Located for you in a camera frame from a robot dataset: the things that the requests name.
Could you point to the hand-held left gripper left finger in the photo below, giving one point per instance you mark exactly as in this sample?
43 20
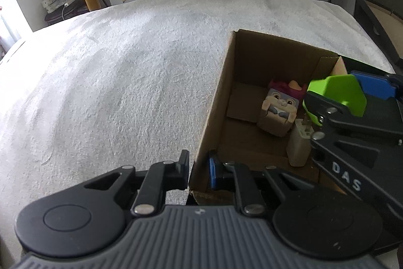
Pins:
182 169

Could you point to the green toy block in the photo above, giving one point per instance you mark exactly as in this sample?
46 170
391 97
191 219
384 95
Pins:
340 92

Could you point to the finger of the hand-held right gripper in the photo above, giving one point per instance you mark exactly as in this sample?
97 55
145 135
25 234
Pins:
374 86
324 103

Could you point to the black tray with brown lining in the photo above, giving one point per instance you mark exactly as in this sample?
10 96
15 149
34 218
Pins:
384 13

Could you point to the white plug charger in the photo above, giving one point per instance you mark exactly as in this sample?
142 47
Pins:
299 143

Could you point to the white fleece blanket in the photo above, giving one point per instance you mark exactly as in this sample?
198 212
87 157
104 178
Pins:
110 83

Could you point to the brown cardboard box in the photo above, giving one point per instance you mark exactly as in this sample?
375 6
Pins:
217 105

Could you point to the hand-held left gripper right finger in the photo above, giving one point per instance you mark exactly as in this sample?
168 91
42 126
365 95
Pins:
213 173

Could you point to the cube-shaped animal toy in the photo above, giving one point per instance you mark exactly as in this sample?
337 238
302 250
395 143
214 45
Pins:
277 113

